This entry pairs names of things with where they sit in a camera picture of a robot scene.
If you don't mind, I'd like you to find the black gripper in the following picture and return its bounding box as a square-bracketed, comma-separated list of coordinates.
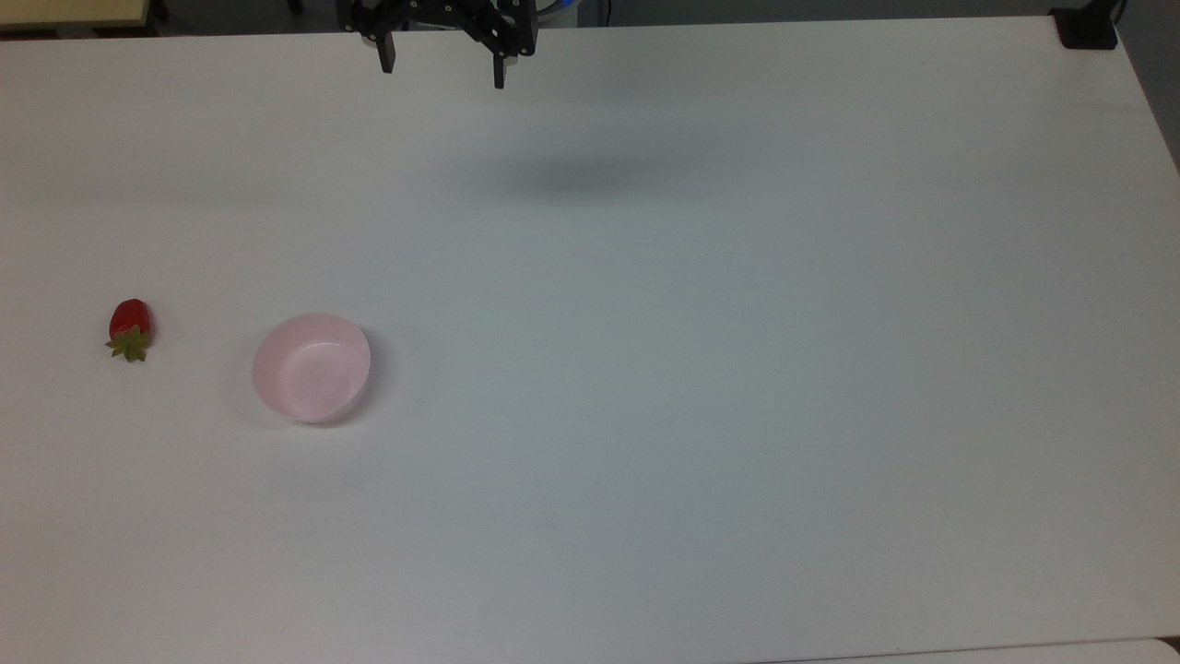
[336, 0, 537, 91]

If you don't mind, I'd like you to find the pink plastic bowl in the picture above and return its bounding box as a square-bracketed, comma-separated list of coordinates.
[251, 312, 372, 425]

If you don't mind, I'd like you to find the red strawberry with green leaves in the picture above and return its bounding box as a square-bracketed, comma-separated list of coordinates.
[104, 298, 155, 364]

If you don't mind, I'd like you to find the yellow wooden table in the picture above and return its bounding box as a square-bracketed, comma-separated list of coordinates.
[0, 0, 152, 30]

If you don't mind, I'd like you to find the black table clamp mount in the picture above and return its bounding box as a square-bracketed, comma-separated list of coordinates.
[1049, 0, 1127, 52]

